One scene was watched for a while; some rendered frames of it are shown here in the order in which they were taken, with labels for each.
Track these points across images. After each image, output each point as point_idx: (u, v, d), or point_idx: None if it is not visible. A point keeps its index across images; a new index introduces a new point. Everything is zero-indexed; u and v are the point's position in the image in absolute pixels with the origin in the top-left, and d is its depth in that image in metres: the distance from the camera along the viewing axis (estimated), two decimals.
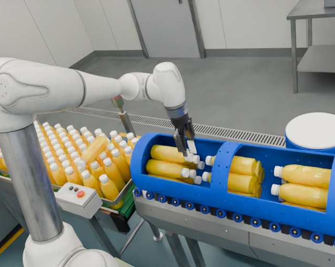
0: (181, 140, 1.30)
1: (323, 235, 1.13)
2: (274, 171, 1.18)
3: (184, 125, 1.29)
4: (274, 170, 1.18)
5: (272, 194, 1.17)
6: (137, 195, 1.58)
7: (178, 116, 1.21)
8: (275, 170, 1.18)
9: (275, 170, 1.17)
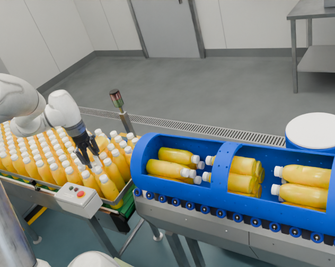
0: (84, 154, 1.49)
1: (323, 235, 1.13)
2: (274, 171, 1.18)
3: (85, 142, 1.48)
4: (274, 170, 1.18)
5: (272, 194, 1.17)
6: (137, 195, 1.58)
7: (75, 135, 1.40)
8: (275, 170, 1.18)
9: (275, 170, 1.17)
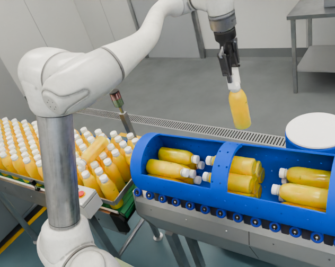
0: None
1: (323, 235, 1.13)
2: (235, 86, 1.20)
3: (229, 44, 1.12)
4: (236, 86, 1.20)
5: (272, 194, 1.17)
6: (137, 195, 1.58)
7: (226, 28, 1.04)
8: (236, 87, 1.20)
9: (237, 87, 1.21)
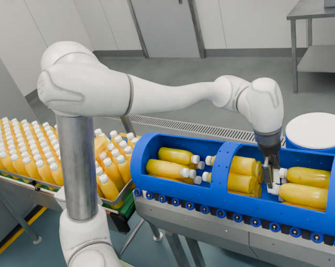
0: None
1: (323, 235, 1.13)
2: (120, 159, 1.60)
3: None
4: (121, 159, 1.60)
5: (272, 194, 1.17)
6: (137, 195, 1.58)
7: (273, 143, 1.00)
8: (121, 160, 1.61)
9: (121, 160, 1.61)
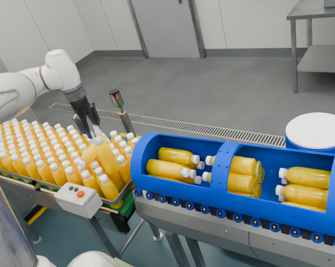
0: (83, 123, 1.39)
1: (323, 235, 1.13)
2: (120, 159, 1.60)
3: (84, 108, 1.38)
4: (121, 159, 1.60)
5: None
6: (137, 195, 1.58)
7: (74, 99, 1.30)
8: (121, 160, 1.61)
9: (121, 160, 1.61)
